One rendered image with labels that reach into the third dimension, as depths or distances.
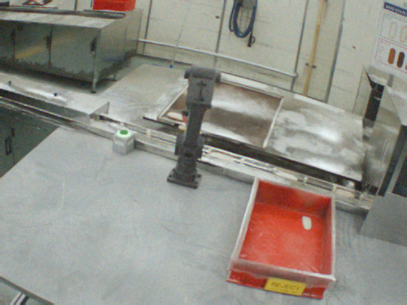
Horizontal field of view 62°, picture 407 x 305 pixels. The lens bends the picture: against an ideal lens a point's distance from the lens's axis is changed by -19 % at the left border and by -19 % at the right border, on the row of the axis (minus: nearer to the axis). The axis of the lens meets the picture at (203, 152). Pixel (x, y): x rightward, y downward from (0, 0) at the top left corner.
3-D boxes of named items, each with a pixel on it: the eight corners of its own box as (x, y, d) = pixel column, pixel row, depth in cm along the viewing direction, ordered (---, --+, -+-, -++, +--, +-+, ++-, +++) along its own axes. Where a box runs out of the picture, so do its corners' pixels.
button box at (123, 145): (110, 157, 168) (111, 134, 163) (118, 150, 175) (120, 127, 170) (126, 163, 167) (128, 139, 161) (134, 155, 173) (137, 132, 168)
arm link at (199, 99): (180, 98, 113) (217, 102, 114) (187, 60, 119) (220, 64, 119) (173, 159, 154) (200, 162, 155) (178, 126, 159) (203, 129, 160)
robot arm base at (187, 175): (165, 181, 154) (196, 189, 152) (168, 163, 150) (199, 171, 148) (172, 170, 161) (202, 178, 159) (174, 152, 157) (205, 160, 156)
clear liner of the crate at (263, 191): (221, 283, 109) (227, 260, 105) (248, 196, 152) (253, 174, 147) (325, 302, 105) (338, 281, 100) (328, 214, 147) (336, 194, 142)
